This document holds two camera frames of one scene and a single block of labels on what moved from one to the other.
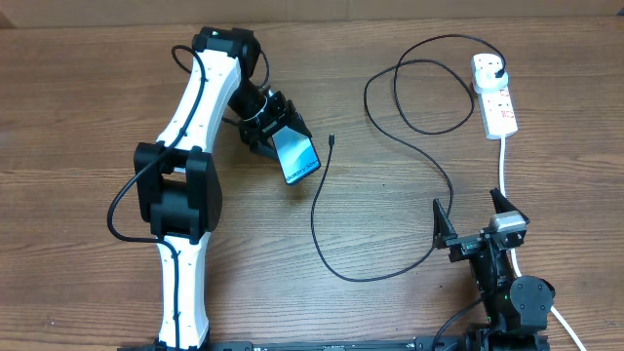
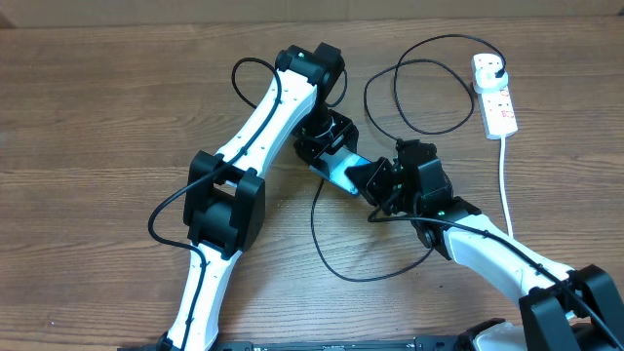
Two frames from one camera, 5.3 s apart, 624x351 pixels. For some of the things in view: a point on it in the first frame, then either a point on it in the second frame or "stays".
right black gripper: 463,245 → 371,176
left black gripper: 257,135 → 346,131
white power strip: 498,113 stays
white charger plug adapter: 487,82 stays
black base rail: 529,342 stays
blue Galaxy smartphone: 296,155 → 338,161
